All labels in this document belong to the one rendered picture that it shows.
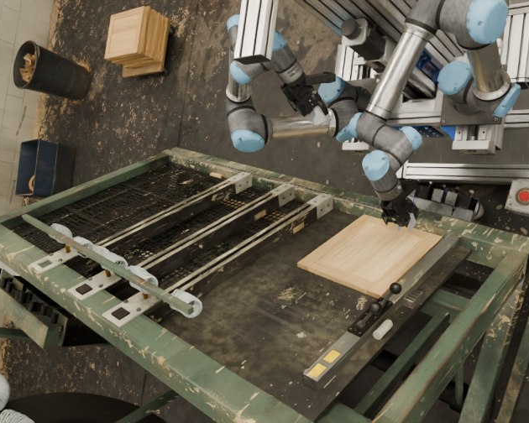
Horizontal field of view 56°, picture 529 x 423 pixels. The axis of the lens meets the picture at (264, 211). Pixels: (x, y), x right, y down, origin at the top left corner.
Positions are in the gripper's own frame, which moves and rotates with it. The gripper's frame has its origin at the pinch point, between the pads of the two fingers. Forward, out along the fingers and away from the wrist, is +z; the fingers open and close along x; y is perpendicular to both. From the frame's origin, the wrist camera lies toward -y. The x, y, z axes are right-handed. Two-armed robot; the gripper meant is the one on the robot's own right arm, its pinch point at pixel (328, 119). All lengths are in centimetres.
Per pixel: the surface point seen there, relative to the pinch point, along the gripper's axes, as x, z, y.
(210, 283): -9, 25, 69
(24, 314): -67, 12, 148
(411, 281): 27, 56, 13
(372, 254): 2, 59, 14
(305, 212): -35, 49, 22
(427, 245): 7, 69, -5
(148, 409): -5, 49, 121
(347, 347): 45, 38, 44
